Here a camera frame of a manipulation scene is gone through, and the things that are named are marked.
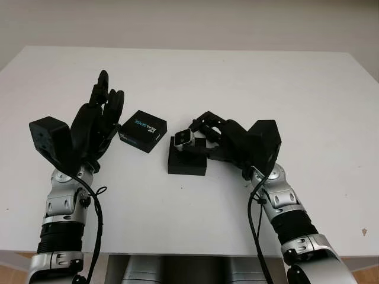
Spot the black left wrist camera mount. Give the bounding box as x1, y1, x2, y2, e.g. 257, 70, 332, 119
28, 117, 86, 178

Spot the black printed box lid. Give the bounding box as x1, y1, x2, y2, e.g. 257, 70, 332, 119
117, 109, 169, 154

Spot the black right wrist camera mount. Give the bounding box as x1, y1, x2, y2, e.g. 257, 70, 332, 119
247, 120, 281, 178

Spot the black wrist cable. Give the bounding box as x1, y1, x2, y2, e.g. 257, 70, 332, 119
248, 174, 269, 284
75, 174, 107, 284

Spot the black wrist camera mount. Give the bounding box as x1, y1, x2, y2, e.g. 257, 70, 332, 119
247, 120, 281, 178
28, 117, 86, 178

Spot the black box base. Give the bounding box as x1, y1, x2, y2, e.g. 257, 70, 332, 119
167, 135, 208, 176

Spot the grey robot torso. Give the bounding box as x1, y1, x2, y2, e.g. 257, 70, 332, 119
123, 256, 267, 284

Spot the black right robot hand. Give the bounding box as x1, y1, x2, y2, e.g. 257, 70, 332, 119
189, 111, 253, 178

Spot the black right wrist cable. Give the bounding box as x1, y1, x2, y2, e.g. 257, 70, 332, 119
248, 174, 269, 284

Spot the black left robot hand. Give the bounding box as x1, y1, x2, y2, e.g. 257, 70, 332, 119
69, 69, 126, 174

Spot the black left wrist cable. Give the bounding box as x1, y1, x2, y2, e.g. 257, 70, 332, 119
75, 174, 107, 284

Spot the small silver camera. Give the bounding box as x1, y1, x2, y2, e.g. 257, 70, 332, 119
173, 128, 195, 149

